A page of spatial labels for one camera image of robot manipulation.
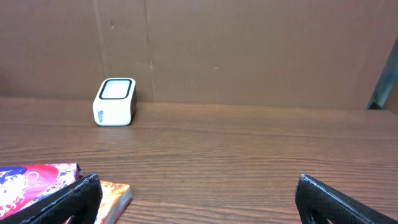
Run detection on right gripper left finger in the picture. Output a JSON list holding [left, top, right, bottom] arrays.
[[1, 173, 102, 224]]

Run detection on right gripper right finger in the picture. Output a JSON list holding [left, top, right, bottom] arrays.
[[295, 174, 397, 224]]

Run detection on small orange tissue pack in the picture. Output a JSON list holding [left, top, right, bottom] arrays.
[[94, 180, 132, 224]]

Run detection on purple red soft package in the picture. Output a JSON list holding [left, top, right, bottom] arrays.
[[1, 163, 83, 219]]

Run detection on white barcode scanner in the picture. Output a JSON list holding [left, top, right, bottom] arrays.
[[93, 77, 137, 126]]

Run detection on green metal frame post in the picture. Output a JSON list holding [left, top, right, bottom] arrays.
[[367, 40, 397, 110]]

